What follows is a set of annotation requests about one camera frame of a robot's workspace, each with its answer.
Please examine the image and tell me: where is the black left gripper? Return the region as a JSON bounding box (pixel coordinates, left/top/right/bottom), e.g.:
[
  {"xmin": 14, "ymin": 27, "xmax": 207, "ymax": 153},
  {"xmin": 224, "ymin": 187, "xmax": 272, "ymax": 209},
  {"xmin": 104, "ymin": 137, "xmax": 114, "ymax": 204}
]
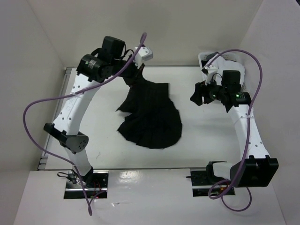
[{"xmin": 111, "ymin": 54, "xmax": 145, "ymax": 88}]

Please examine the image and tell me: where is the white skirt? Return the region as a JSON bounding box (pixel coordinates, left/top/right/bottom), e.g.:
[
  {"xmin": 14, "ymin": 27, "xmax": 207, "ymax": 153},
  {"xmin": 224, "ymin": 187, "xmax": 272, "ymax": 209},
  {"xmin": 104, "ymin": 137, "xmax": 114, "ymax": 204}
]
[{"xmin": 198, "ymin": 52, "xmax": 245, "ymax": 86}]

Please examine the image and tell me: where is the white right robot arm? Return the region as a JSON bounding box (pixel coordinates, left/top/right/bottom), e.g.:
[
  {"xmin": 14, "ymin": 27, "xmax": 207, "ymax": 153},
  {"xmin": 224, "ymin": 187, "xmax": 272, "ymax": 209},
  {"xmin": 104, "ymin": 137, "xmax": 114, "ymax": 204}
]
[{"xmin": 190, "ymin": 68, "xmax": 279, "ymax": 188}]

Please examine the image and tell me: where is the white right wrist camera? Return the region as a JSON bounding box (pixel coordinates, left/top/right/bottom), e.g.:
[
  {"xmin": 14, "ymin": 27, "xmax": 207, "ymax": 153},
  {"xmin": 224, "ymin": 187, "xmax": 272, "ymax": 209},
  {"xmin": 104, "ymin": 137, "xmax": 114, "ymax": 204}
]
[{"xmin": 202, "ymin": 66, "xmax": 218, "ymax": 85}]

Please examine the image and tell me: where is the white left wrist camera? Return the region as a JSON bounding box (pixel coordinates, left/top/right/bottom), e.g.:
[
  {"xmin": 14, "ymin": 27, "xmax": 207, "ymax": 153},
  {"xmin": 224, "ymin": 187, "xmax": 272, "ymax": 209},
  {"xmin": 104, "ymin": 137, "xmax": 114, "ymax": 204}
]
[{"xmin": 134, "ymin": 46, "xmax": 153, "ymax": 68}]

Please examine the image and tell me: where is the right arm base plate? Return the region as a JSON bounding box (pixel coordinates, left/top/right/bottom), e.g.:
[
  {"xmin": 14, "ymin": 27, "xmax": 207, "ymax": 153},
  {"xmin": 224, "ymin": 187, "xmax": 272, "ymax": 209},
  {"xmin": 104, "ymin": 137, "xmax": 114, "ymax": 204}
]
[{"xmin": 186, "ymin": 168, "xmax": 229, "ymax": 197}]

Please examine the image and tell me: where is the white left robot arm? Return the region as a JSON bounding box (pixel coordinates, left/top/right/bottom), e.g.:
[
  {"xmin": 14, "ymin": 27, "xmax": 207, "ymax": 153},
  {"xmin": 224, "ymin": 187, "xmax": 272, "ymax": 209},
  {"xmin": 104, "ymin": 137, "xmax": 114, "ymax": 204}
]
[{"xmin": 44, "ymin": 33, "xmax": 147, "ymax": 188}]

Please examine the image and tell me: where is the white plastic basket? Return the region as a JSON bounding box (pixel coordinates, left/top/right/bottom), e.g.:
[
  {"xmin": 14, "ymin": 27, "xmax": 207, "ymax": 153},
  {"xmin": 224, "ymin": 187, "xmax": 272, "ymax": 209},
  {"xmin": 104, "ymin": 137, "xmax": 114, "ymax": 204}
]
[{"xmin": 198, "ymin": 52, "xmax": 247, "ymax": 91}]

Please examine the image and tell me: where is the black skirt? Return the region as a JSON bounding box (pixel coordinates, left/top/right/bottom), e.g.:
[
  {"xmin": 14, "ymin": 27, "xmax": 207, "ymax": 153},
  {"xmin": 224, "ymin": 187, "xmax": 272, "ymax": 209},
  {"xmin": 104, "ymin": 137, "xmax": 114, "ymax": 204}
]
[{"xmin": 118, "ymin": 69, "xmax": 182, "ymax": 149}]

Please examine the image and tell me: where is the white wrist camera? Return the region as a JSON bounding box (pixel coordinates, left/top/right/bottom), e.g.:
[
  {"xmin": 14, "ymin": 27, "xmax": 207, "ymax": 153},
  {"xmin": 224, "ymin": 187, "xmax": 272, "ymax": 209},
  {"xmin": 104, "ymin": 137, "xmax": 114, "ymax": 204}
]
[
  {"xmin": 134, "ymin": 46, "xmax": 153, "ymax": 68},
  {"xmin": 202, "ymin": 66, "xmax": 218, "ymax": 85}
]

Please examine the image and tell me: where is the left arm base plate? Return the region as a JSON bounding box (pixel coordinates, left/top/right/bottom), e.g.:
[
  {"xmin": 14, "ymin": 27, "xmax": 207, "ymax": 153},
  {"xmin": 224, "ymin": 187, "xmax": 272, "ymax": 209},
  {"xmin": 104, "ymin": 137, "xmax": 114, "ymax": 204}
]
[{"xmin": 57, "ymin": 171, "xmax": 109, "ymax": 199}]

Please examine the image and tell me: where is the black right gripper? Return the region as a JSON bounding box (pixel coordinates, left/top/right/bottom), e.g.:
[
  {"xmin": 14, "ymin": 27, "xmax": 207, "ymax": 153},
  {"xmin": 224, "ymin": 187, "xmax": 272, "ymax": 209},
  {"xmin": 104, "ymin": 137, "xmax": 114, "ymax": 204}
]
[{"xmin": 190, "ymin": 75, "xmax": 227, "ymax": 106}]

